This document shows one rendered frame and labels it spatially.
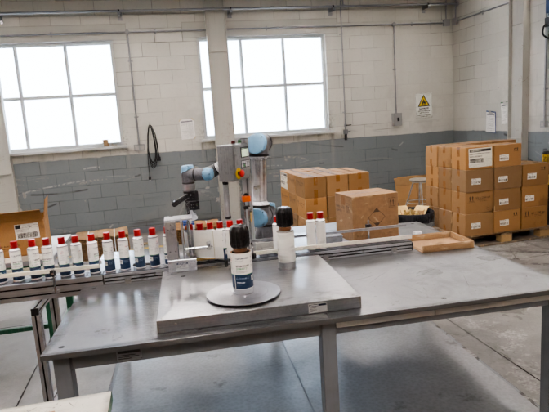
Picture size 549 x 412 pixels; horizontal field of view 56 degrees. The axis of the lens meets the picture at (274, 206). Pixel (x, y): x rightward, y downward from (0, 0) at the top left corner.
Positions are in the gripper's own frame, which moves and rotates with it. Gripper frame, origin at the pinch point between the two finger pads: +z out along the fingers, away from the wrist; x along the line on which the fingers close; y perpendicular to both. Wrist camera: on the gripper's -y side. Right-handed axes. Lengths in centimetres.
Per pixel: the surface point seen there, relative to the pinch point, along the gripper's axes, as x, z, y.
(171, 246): -62, -1, -12
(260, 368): -45, 78, 30
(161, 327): -125, 15, -19
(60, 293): -49, 19, -68
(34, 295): -48, 19, -80
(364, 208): -35, -5, 100
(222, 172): -45, -34, 18
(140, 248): -48, 1, -28
